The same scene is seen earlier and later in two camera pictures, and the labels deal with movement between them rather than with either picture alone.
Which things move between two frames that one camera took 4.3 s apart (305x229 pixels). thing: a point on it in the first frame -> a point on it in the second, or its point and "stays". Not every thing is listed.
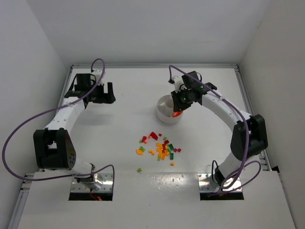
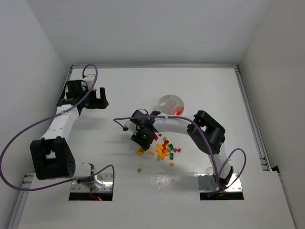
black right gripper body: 177,105 -> 142,141
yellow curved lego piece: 139,152 stays
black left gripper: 102,94 -> 96,103
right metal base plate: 206,183 stays
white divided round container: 165,110 stays
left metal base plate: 106,179 stays
